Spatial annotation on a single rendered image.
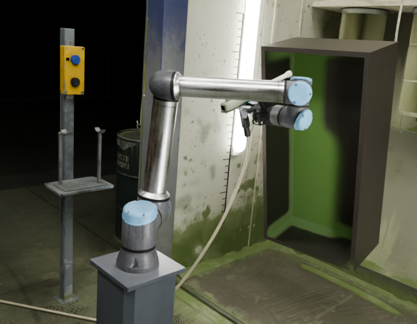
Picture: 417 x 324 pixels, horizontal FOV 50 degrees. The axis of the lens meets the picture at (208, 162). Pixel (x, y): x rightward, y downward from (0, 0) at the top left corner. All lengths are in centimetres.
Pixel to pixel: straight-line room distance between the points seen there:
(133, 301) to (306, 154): 151
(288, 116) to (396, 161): 194
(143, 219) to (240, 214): 169
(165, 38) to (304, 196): 135
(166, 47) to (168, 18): 17
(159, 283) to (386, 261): 193
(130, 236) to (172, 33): 131
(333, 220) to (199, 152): 98
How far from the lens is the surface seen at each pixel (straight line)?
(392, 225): 357
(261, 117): 206
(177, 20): 280
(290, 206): 313
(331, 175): 291
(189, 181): 304
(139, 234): 195
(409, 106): 343
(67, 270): 299
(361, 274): 356
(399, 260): 348
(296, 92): 176
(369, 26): 366
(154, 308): 207
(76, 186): 261
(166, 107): 199
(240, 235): 361
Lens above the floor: 159
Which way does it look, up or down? 14 degrees down
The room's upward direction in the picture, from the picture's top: 5 degrees clockwise
